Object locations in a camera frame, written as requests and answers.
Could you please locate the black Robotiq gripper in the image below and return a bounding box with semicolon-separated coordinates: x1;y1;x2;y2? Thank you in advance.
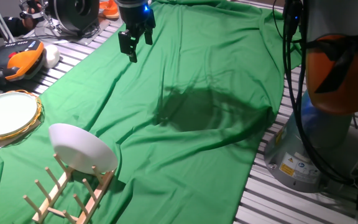
116;1;157;63

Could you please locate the white round dish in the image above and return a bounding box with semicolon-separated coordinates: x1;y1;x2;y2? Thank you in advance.
48;123;119;175

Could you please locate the wooden peg dish rack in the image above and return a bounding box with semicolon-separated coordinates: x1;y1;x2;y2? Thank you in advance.
22;152;117;224

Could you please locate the person's bare hand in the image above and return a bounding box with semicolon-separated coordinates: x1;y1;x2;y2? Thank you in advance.
21;1;44;30

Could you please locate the orange plastic object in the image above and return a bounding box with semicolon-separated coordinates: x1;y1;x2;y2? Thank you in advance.
99;0;120;19

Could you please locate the orange black teach pendant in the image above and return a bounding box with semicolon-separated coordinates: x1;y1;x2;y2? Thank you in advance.
0;39;46;86

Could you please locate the green cloth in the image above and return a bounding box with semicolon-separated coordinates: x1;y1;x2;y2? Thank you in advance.
0;0;303;224

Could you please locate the white plate with gold rim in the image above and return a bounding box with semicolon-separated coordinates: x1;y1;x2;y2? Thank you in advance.
0;90;43;141

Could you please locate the grey metal base plate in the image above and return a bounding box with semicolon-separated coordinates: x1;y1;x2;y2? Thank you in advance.
34;18;111;46

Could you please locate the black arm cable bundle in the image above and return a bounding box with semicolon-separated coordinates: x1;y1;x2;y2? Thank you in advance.
272;0;358;187

